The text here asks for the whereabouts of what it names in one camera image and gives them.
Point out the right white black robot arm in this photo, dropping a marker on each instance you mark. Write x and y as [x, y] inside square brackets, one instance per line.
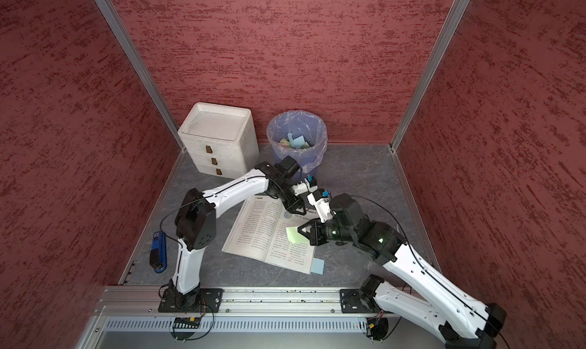
[457, 319]

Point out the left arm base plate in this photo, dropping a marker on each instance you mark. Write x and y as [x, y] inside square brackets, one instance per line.
[205, 300]

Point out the discarded notes in bin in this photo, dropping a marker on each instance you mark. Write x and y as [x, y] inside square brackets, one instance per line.
[296, 142]

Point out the blue black utility knife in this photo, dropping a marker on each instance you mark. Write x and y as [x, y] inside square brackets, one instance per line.
[158, 258]

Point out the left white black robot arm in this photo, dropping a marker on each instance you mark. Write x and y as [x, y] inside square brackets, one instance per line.
[196, 218]

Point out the clear plastic bin liner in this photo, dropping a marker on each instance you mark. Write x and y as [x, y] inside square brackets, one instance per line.
[297, 140]

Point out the science magazine book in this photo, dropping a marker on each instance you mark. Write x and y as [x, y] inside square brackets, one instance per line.
[259, 233]

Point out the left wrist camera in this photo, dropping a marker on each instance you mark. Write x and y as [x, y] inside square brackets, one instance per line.
[307, 185]

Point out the white three-drawer storage box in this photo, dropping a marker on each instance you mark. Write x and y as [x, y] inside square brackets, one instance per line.
[221, 140]

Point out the green sticky note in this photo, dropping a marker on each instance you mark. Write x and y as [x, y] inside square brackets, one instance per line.
[295, 237]

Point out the aluminium front rail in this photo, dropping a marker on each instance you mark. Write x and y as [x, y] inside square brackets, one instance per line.
[272, 301]

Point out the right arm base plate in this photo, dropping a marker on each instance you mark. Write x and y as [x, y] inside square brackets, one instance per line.
[353, 301]

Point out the right aluminium corner post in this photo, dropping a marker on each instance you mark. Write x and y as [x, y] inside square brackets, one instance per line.
[443, 40]

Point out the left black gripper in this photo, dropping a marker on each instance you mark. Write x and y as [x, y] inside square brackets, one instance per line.
[295, 202]

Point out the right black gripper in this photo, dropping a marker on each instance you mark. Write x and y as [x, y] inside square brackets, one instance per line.
[316, 236]

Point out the left aluminium corner post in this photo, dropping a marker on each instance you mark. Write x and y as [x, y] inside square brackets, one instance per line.
[111, 16]

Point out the aluminium corner post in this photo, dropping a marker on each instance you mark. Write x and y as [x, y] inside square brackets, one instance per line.
[111, 16]
[443, 40]

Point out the blue sticky note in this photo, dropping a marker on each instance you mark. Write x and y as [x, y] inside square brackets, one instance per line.
[317, 266]

